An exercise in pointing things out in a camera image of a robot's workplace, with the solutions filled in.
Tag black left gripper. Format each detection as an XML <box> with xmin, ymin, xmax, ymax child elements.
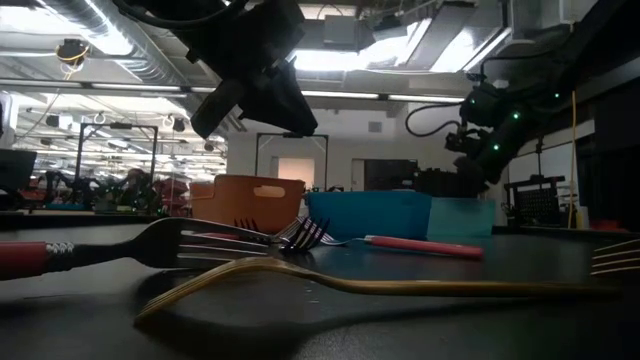
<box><xmin>174</xmin><ymin>0</ymin><xmax>319</xmax><ymax>141</ymax></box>

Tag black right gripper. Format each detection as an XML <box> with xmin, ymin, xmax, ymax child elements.
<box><xmin>444</xmin><ymin>127</ymin><xmax>511</xmax><ymax>196</ymax></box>

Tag gold fork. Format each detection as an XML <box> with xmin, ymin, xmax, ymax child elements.
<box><xmin>133</xmin><ymin>255</ymin><xmax>621</xmax><ymax>324</ymax></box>

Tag fork with dark tines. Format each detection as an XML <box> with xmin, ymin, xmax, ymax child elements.
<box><xmin>278</xmin><ymin>217</ymin><xmax>331</xmax><ymax>253</ymax></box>

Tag gold fork tines edge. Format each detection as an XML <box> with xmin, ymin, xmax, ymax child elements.
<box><xmin>589</xmin><ymin>237</ymin><xmax>640</xmax><ymax>277</ymax></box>

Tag black equipment cases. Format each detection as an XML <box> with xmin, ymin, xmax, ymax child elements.
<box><xmin>413</xmin><ymin>168</ymin><xmax>479</xmax><ymax>199</ymax></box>

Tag teal plastic bin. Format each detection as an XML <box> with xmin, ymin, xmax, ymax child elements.
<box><xmin>427</xmin><ymin>197</ymin><xmax>498</xmax><ymax>238</ymax></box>

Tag black pegboard rack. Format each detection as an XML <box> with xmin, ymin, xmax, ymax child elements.
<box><xmin>503</xmin><ymin>174</ymin><xmax>567</xmax><ymax>227</ymax></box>

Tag orange plastic bin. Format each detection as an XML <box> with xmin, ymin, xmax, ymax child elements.
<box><xmin>188</xmin><ymin>174</ymin><xmax>307</xmax><ymax>235</ymax></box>

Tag blue plastic bin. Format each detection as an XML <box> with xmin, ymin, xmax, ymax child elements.
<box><xmin>304</xmin><ymin>189</ymin><xmax>434</xmax><ymax>241</ymax></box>

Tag dark side monitor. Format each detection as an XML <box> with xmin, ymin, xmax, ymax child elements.
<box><xmin>0</xmin><ymin>148</ymin><xmax>38</xmax><ymax>192</ymax></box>

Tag black gantry frame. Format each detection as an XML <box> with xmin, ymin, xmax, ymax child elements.
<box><xmin>74</xmin><ymin>122</ymin><xmax>159</xmax><ymax>204</ymax></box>
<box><xmin>254</xmin><ymin>131</ymin><xmax>330</xmax><ymax>192</ymax></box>

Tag yellow hanging cable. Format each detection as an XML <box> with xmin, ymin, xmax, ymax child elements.
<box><xmin>567</xmin><ymin>89</ymin><xmax>579</xmax><ymax>229</ymax></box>

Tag coiled yellow ceiling cable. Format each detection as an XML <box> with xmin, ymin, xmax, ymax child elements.
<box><xmin>54</xmin><ymin>38</ymin><xmax>92</xmax><ymax>67</ymax></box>

